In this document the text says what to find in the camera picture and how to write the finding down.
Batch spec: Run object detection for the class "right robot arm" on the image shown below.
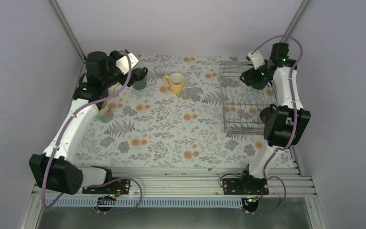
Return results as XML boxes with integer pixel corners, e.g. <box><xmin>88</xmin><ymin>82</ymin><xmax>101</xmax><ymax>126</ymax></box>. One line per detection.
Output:
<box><xmin>239</xmin><ymin>42</ymin><xmax>311</xmax><ymax>194</ymax></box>

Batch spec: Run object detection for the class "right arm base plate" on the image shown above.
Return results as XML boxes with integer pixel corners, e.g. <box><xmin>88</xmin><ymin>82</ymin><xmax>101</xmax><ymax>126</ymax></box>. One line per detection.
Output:
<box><xmin>222</xmin><ymin>177</ymin><xmax>269</xmax><ymax>195</ymax></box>

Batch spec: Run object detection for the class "yellow mug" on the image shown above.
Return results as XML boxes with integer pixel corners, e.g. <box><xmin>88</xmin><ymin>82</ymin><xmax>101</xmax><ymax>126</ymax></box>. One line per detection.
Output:
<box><xmin>163</xmin><ymin>73</ymin><xmax>185</xmax><ymax>95</ymax></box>

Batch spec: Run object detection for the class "dark green mug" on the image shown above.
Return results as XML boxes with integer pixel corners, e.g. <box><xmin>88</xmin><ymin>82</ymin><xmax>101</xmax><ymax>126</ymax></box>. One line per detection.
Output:
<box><xmin>132</xmin><ymin>67</ymin><xmax>148</xmax><ymax>90</ymax></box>
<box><xmin>251</xmin><ymin>79</ymin><xmax>269</xmax><ymax>90</ymax></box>

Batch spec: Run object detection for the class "floral table mat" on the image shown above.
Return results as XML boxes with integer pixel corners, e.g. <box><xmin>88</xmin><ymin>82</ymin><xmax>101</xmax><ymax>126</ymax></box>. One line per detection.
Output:
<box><xmin>76</xmin><ymin>55</ymin><xmax>265</xmax><ymax>168</ymax></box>

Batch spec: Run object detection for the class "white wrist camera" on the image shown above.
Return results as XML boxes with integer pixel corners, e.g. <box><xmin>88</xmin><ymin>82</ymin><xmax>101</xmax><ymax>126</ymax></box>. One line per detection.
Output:
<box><xmin>116</xmin><ymin>53</ymin><xmax>139</xmax><ymax>75</ymax></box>
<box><xmin>246</xmin><ymin>50</ymin><xmax>264</xmax><ymax>70</ymax></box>

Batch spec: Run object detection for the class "aluminium mounting rail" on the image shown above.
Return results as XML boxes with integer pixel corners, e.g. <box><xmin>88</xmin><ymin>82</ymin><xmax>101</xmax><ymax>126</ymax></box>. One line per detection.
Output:
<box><xmin>31</xmin><ymin>172</ymin><xmax>316</xmax><ymax>198</ymax></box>

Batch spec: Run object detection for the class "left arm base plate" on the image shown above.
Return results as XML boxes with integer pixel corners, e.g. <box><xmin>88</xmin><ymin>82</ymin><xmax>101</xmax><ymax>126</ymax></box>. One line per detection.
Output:
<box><xmin>82</xmin><ymin>179</ymin><xmax>131</xmax><ymax>195</ymax></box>

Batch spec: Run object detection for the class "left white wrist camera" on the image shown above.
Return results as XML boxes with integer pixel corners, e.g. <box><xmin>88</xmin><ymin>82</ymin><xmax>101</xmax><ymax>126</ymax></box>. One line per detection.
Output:
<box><xmin>116</xmin><ymin>53</ymin><xmax>139</xmax><ymax>75</ymax></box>

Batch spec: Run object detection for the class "floral white mug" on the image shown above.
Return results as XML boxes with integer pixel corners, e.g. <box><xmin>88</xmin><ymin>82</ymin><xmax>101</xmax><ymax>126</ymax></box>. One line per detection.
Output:
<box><xmin>96</xmin><ymin>101</ymin><xmax>113</xmax><ymax>123</ymax></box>

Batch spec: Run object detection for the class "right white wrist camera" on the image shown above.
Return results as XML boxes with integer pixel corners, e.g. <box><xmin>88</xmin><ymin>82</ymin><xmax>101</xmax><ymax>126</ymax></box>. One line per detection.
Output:
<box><xmin>246</xmin><ymin>50</ymin><xmax>264</xmax><ymax>70</ymax></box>

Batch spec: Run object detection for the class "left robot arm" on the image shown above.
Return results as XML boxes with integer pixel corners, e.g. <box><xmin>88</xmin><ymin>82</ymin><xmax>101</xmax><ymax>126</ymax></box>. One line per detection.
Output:
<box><xmin>29</xmin><ymin>50</ymin><xmax>147</xmax><ymax>195</ymax></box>

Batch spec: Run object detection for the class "wire dish rack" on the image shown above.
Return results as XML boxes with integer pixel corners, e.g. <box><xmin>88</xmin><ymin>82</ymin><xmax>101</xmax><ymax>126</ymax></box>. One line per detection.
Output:
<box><xmin>219</xmin><ymin>62</ymin><xmax>277</xmax><ymax>135</ymax></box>

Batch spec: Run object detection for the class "white slotted cable duct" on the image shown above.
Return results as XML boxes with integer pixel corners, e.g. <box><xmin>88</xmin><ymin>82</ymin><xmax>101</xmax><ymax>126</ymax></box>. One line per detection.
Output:
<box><xmin>54</xmin><ymin>197</ymin><xmax>244</xmax><ymax>208</ymax></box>

